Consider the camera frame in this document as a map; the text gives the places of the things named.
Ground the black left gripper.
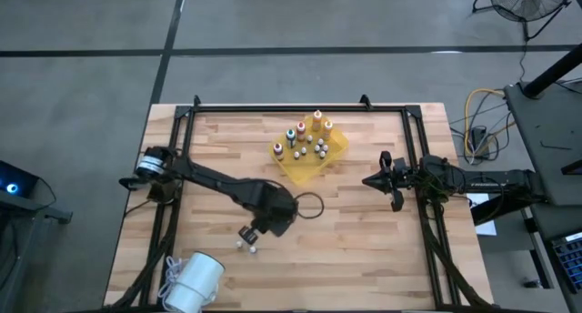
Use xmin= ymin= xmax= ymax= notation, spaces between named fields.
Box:
xmin=245 ymin=179 xmax=300 ymax=238

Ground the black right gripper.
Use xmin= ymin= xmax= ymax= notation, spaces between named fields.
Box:
xmin=362 ymin=150 xmax=413 ymax=213

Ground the yellow translucent plastic bin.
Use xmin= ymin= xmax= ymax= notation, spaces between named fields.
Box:
xmin=266 ymin=110 xmax=351 ymax=187

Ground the black power strip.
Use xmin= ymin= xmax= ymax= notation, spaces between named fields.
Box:
xmin=470 ymin=126 xmax=490 ymax=146

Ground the white paper sheet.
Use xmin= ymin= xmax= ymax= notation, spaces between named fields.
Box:
xmin=466 ymin=192 xmax=498 ymax=237

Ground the dark grey desk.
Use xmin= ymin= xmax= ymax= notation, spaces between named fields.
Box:
xmin=470 ymin=83 xmax=582 ymax=313

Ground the backlit black keyboard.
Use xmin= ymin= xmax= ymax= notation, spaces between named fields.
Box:
xmin=550 ymin=230 xmax=582 ymax=292

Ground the black pole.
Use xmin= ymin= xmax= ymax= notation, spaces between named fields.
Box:
xmin=522 ymin=44 xmax=582 ymax=99

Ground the black floor fan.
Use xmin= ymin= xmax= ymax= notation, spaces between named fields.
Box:
xmin=471 ymin=0 xmax=577 ymax=42

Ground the grey metal side table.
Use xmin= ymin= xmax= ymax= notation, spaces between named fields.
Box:
xmin=0 ymin=189 xmax=74 ymax=313

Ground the computer tower with blue light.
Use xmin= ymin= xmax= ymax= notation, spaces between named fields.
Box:
xmin=0 ymin=160 xmax=40 ymax=198

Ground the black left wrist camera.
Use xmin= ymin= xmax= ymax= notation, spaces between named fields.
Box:
xmin=237 ymin=225 xmax=260 ymax=246

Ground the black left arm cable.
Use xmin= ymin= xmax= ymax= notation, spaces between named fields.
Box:
xmin=261 ymin=178 xmax=326 ymax=221

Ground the black aluminium rig frame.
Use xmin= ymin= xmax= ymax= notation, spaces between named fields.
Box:
xmin=106 ymin=94 xmax=495 ymax=313

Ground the yellow cable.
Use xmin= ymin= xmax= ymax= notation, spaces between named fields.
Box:
xmin=463 ymin=88 xmax=518 ymax=157

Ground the white cord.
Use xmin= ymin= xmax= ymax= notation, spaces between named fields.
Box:
xmin=156 ymin=256 xmax=190 ymax=312

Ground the black fan power cable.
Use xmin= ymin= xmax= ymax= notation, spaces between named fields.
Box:
xmin=517 ymin=38 xmax=529 ymax=83

